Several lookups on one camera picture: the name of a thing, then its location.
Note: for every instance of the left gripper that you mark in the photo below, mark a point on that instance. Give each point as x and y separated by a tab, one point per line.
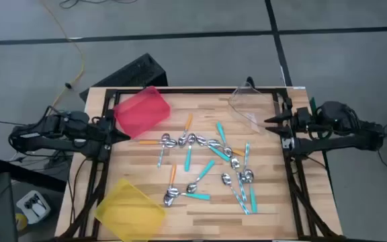
101	134

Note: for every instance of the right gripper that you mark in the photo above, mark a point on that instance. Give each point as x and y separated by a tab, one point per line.
302	119

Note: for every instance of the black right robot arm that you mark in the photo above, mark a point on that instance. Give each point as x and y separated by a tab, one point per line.
341	142

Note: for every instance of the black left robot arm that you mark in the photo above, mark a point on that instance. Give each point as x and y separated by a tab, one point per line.
45	144

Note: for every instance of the red translucent plastic bin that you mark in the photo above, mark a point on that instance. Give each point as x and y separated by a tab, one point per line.
143	111

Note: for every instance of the clear plastic bin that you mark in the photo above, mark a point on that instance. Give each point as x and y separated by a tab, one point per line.
250	107

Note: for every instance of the black curved clamp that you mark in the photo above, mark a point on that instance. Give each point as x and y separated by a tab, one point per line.
250	81

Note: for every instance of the yellow translucent plastic bin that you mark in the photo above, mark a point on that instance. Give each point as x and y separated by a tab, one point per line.
129	211

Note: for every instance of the black floor beam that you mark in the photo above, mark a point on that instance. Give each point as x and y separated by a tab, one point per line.
29	174

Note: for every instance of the white tray with black parts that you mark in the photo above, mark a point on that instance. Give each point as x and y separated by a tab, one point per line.
23	205

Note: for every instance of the yellow tape roll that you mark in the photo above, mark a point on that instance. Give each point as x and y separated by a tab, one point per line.
21	222

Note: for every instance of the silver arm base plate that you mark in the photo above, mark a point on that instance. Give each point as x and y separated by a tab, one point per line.
286	144
107	147

